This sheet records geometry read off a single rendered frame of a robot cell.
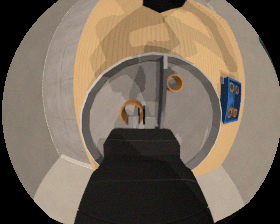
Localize bronze bushing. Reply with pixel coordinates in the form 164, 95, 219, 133
230, 107, 237, 117
119, 99, 143, 125
167, 74, 184, 92

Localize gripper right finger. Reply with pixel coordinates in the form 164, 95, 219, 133
143, 106, 156, 129

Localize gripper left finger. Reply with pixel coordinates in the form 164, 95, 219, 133
128, 106, 140, 129

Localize blue rectangular crate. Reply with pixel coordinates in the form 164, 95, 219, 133
220, 76, 241, 124

